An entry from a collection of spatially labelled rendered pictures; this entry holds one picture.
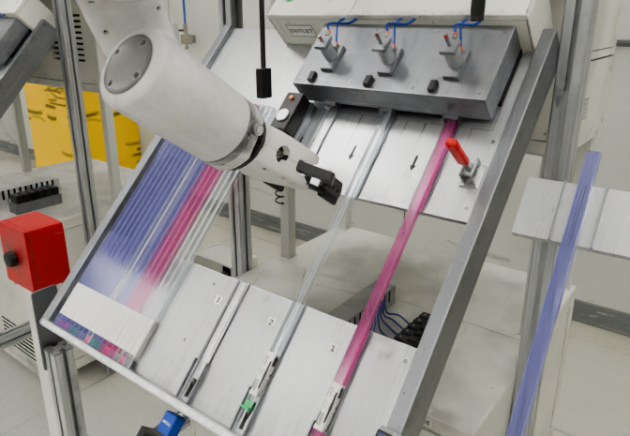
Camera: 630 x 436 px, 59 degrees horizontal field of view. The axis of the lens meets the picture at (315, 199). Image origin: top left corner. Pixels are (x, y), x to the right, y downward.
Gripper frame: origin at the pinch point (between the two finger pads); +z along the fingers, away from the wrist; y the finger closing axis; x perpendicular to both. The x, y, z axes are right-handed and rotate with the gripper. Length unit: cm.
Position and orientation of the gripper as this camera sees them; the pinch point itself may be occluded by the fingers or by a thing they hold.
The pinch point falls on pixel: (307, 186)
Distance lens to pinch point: 75.7
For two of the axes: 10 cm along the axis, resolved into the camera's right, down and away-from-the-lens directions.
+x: -3.4, 9.2, -1.6
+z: 5.0, 3.3, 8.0
